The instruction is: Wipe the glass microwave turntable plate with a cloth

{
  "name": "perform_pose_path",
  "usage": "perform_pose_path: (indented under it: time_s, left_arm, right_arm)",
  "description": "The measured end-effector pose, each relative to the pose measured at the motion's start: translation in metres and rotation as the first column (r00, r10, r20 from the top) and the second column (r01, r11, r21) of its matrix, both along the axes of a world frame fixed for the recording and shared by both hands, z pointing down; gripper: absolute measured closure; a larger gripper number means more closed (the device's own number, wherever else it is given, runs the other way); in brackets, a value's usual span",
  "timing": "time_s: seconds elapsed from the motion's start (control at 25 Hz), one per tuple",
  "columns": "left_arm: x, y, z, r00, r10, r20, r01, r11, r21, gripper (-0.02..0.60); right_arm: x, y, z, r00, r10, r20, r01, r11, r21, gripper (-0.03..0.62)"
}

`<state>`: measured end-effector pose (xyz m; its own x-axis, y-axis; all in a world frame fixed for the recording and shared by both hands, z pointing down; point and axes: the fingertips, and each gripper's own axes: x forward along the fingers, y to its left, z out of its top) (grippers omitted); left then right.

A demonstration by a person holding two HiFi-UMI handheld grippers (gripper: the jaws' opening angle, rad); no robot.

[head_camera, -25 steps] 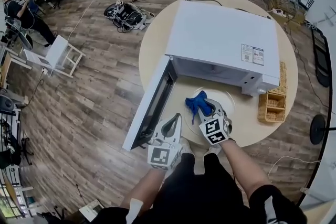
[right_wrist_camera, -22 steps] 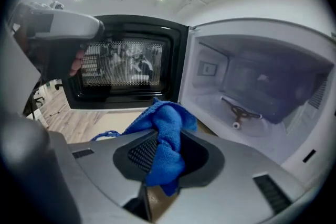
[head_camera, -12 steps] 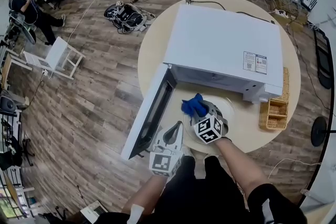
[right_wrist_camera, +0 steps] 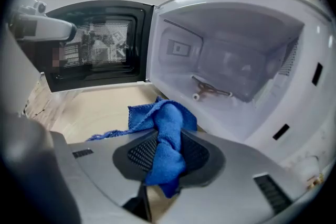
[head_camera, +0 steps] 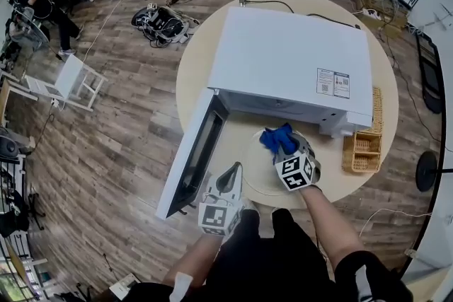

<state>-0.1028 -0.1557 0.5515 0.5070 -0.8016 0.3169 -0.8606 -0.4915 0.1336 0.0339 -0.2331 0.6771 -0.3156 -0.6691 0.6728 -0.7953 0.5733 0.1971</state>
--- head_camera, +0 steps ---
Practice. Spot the white wooden chair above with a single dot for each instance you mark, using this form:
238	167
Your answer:
70	78

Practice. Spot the glass microwave turntable plate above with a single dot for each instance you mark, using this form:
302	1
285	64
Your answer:
260	173

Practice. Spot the white power strip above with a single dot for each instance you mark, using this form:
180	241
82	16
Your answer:
370	13

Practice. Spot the black round stand base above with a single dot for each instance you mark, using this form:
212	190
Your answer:
426	171

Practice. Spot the person's white shoe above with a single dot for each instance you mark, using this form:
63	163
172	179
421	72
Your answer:
252	207
276	211

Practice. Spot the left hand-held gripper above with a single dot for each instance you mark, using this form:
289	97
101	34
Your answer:
215	216

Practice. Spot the person's black clothing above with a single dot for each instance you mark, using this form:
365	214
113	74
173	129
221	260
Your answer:
262	265

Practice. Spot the black metal rack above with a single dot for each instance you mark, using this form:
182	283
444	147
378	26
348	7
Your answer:
14	194

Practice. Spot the person's right forearm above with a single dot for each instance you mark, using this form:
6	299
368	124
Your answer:
329	222

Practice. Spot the wicker basket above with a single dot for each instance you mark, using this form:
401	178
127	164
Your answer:
362	152

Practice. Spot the white microwave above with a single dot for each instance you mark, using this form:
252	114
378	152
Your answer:
283	53

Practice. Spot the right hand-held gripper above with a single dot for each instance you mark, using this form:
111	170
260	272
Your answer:
294	170

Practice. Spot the small white box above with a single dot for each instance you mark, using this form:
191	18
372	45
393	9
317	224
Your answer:
124	285

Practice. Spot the blue cloth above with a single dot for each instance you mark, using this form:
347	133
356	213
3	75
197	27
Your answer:
276	140

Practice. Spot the person's left forearm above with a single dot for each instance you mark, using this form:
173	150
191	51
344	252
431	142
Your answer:
198	258

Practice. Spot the round glass table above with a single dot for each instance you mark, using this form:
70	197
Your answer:
32	28

